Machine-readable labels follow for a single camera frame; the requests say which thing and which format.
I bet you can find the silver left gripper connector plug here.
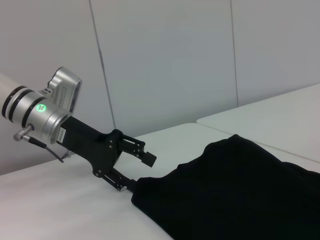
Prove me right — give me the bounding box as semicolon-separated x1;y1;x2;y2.
12;124;35;141

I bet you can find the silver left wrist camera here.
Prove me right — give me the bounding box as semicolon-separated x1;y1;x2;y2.
46;66;83;115

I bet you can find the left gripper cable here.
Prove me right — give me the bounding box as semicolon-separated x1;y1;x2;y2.
28;136;70;164

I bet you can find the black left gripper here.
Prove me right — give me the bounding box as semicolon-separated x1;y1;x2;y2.
57;116;158;193

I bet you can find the black shirt with FREE print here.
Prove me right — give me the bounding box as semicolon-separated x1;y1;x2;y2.
131;134;320;240

